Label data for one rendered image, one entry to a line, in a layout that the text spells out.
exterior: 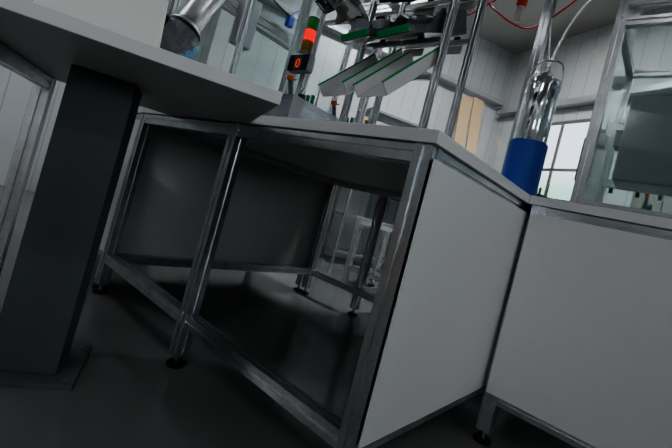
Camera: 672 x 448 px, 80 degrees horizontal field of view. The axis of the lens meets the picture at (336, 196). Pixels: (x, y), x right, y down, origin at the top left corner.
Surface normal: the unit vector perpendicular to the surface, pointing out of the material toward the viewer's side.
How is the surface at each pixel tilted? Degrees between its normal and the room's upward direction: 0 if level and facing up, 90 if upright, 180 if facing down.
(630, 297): 90
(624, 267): 90
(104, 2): 90
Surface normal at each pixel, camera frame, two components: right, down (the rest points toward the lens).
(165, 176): 0.73, 0.18
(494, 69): 0.36, 0.07
